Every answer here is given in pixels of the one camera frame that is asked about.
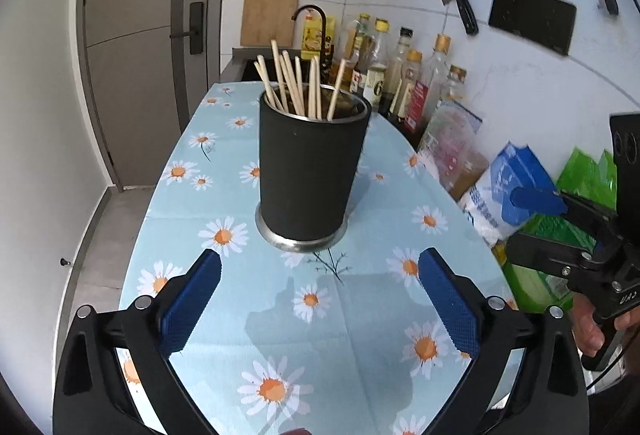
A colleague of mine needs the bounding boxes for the black wall socket panel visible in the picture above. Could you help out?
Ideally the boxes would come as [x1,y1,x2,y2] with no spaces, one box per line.
[487,0,577,56]

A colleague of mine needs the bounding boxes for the black curved faucet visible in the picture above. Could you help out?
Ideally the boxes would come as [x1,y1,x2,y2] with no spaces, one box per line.
[291,5,333,66]

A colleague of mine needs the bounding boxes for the yellow oil jug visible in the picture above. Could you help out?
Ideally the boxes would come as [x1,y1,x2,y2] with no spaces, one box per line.
[300,12,337,60]

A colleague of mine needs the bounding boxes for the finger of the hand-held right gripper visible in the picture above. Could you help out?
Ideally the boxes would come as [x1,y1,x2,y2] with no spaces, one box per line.
[510,185,618,241]
[506,230,598,283]

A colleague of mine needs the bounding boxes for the green sugar bag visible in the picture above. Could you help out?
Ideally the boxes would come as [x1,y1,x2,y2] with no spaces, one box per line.
[502,147,618,316]

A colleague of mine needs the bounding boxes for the group of wooden chopsticks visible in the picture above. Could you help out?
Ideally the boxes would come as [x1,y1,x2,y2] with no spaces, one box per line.
[252,39,348,122]

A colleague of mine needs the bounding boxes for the person's right hand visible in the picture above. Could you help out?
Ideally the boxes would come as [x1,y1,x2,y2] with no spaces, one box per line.
[570,292,640,358]

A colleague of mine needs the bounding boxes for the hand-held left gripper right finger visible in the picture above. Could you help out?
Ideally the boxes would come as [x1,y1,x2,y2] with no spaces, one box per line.
[417,247,591,435]

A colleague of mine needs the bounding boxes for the black cylindrical utensil holder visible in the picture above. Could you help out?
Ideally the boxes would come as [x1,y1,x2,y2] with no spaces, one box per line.
[255,82,373,251]

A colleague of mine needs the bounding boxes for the blue and white bag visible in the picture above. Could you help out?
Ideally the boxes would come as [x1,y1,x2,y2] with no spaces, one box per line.
[457,141,558,246]

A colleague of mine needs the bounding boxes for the black door handle lock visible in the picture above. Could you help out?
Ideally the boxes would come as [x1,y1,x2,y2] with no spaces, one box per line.
[169,1,205,54]

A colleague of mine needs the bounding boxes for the row of condiment bottles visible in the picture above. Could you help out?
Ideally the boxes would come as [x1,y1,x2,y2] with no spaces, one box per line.
[330,13,471,136]

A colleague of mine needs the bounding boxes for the clear plastic bag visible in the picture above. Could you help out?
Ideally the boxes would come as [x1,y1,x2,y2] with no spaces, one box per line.
[417,100,483,196]

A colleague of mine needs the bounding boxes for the grey door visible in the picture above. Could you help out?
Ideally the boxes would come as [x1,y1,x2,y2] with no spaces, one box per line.
[77,0,233,193]

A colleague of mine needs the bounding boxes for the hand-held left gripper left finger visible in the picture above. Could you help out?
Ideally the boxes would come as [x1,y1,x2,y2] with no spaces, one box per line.
[52,249,222,435]

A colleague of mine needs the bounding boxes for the dark kitchen sink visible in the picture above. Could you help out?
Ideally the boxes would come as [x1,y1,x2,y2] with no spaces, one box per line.
[220,46,331,83]

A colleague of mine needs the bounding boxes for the blue daisy print tablecloth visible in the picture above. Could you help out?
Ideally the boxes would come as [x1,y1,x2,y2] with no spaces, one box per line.
[117,82,526,435]

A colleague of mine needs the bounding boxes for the glass jar with brown contents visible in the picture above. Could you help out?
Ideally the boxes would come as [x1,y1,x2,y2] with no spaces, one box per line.
[450,150,491,203]

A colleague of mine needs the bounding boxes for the wooden cutting board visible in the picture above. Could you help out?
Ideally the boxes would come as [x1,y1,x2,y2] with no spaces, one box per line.
[240,0,302,48]

